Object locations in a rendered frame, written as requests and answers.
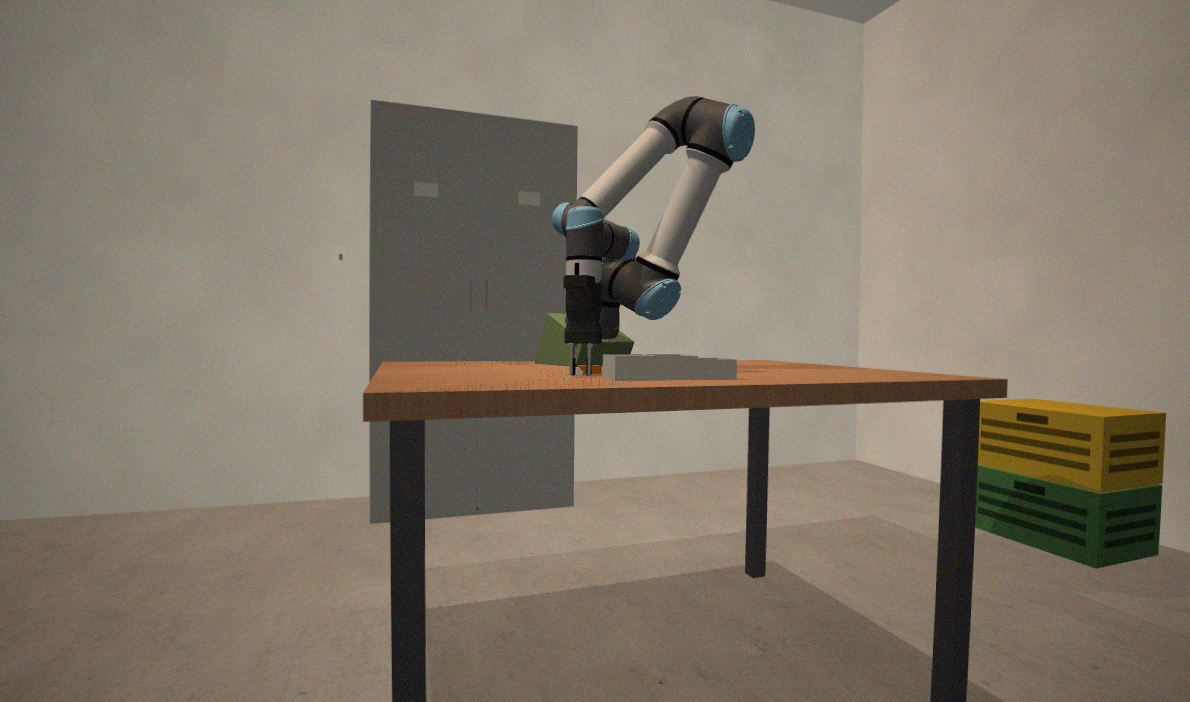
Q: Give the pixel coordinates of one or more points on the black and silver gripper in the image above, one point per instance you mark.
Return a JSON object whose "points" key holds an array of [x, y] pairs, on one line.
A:
{"points": [[583, 307]]}

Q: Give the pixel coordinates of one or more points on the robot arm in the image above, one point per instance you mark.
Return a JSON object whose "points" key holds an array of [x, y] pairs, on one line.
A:
{"points": [[720, 133]]}

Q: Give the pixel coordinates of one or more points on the beige three-compartment bin rack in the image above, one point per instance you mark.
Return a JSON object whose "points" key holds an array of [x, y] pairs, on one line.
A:
{"points": [[647, 367]]}

